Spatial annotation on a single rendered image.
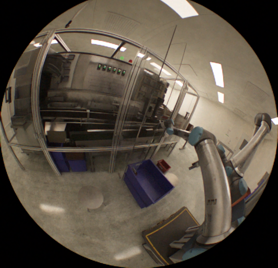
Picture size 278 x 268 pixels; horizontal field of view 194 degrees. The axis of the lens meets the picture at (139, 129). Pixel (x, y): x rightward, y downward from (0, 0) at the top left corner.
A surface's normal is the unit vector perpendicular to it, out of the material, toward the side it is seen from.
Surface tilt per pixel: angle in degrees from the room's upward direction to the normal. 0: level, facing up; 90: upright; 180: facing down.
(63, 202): 0
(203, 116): 90
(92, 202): 0
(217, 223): 63
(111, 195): 0
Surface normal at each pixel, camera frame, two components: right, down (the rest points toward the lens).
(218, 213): -0.71, -0.63
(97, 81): 0.48, 0.50
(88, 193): 0.30, -0.86
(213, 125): -0.82, -0.03
